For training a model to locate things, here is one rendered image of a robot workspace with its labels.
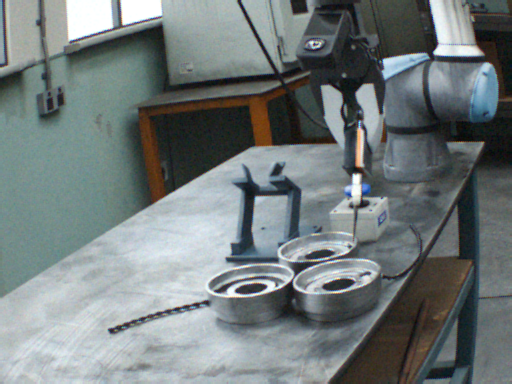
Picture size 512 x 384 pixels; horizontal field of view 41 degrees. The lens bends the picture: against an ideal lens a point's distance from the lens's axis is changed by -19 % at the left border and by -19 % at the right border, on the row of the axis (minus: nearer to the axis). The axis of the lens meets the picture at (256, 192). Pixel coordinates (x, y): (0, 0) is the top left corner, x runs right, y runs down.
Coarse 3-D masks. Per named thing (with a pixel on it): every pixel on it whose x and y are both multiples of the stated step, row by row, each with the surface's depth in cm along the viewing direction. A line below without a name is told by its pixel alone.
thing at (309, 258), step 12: (300, 240) 107; (312, 240) 108; (324, 240) 108; (336, 240) 107; (348, 240) 105; (288, 252) 106; (312, 252) 105; (324, 252) 105; (336, 252) 103; (348, 252) 99; (288, 264) 100; (300, 264) 99; (312, 264) 98
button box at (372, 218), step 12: (348, 204) 116; (360, 204) 114; (372, 204) 115; (384, 204) 115; (336, 216) 114; (348, 216) 113; (360, 216) 112; (372, 216) 111; (384, 216) 115; (336, 228) 114; (348, 228) 113; (360, 228) 113; (372, 228) 112; (384, 228) 115; (360, 240) 113; (372, 240) 112
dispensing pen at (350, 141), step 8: (360, 112) 98; (360, 120) 97; (360, 128) 97; (344, 136) 96; (352, 136) 95; (344, 144) 95; (352, 144) 95; (344, 152) 95; (352, 152) 95; (344, 160) 95; (352, 160) 94; (344, 168) 95; (352, 168) 95; (352, 176) 97; (360, 176) 95; (360, 184) 95; (352, 192) 95; (360, 192) 95
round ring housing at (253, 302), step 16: (224, 272) 99; (240, 272) 100; (256, 272) 100; (272, 272) 99; (288, 272) 97; (208, 288) 94; (240, 288) 97; (256, 288) 97; (272, 288) 94; (288, 288) 92; (224, 304) 91; (240, 304) 90; (256, 304) 90; (272, 304) 91; (288, 304) 94; (224, 320) 93; (240, 320) 92; (256, 320) 91
